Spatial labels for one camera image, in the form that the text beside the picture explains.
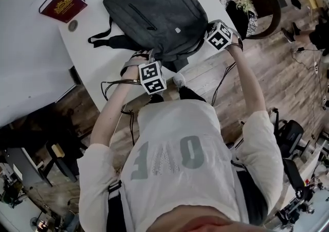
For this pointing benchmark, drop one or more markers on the black chair with yellow pad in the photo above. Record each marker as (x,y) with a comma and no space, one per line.
(60,160)

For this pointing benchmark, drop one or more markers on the person's left forearm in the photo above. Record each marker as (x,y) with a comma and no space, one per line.
(117,105)

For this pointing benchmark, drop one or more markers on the black white patterned cushion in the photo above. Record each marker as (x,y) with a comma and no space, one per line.
(253,24)

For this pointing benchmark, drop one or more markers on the person's white shoe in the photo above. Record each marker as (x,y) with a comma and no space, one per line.
(179,79)

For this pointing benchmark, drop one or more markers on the person's chin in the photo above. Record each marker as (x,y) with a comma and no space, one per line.
(200,219)

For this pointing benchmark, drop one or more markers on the round metal disc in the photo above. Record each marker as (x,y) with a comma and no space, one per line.
(73,25)

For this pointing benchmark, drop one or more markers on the person's white printed t-shirt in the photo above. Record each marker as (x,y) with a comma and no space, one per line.
(180,164)

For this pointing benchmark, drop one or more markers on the dark grey backpack bag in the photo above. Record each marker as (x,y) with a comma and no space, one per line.
(159,12)

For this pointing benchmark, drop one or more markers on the white power strip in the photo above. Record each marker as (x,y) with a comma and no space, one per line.
(315,68)

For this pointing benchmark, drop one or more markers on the person's black trouser leg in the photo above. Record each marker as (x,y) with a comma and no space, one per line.
(155,98)
(191,94)

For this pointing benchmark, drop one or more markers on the person's left hand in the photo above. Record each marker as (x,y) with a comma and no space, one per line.
(141,55)

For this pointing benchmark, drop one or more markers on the person's right forearm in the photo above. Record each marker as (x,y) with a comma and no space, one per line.
(246,79)

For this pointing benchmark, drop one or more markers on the dark wicker round chair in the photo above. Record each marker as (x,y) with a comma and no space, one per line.
(270,7)

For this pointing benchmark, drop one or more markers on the pale dried flower bunch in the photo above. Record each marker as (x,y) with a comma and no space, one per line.
(245,4)

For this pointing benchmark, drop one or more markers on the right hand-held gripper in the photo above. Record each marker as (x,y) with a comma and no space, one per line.
(219,36)

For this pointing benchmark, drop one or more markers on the dark red hardcover book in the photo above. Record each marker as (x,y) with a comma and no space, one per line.
(64,4)

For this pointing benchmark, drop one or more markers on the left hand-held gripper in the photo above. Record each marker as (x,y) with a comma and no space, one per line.
(152,78)

